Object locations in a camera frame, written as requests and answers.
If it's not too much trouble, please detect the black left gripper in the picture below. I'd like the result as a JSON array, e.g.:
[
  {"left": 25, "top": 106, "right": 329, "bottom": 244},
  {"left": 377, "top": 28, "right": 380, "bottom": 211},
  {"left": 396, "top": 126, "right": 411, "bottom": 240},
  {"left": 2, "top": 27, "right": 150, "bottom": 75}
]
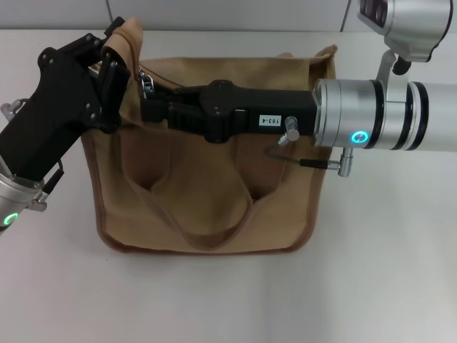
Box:
[{"left": 0, "top": 16, "right": 132, "bottom": 182}]

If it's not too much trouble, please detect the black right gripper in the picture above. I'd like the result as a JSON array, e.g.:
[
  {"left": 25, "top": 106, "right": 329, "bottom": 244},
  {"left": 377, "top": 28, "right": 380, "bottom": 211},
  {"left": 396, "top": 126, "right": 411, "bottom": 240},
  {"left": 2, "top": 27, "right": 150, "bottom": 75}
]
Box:
[{"left": 140, "top": 79, "right": 321, "bottom": 144}]

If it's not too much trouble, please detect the silver metal zipper pull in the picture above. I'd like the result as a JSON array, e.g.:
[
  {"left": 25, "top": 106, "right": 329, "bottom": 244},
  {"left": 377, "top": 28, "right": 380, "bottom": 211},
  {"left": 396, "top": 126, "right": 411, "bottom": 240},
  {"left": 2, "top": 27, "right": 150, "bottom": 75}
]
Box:
[{"left": 137, "top": 70, "right": 155, "bottom": 97}]

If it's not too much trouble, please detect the khaki canvas food bag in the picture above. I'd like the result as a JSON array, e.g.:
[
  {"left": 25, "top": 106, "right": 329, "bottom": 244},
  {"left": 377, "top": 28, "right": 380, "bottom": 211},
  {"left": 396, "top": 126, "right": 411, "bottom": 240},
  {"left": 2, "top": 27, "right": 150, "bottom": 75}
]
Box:
[{"left": 81, "top": 16, "right": 338, "bottom": 255}]

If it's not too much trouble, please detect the right gripper cable with connectors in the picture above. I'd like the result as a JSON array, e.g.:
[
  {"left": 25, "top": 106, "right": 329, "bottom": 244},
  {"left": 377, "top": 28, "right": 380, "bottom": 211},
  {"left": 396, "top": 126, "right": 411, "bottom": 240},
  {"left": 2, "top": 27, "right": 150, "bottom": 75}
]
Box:
[{"left": 263, "top": 114, "right": 355, "bottom": 177}]

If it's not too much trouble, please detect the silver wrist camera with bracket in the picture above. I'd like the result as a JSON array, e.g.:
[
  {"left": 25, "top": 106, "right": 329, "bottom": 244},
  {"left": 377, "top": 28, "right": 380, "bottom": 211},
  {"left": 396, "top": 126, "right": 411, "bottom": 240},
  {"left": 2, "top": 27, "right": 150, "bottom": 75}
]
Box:
[{"left": 358, "top": 0, "right": 453, "bottom": 104}]

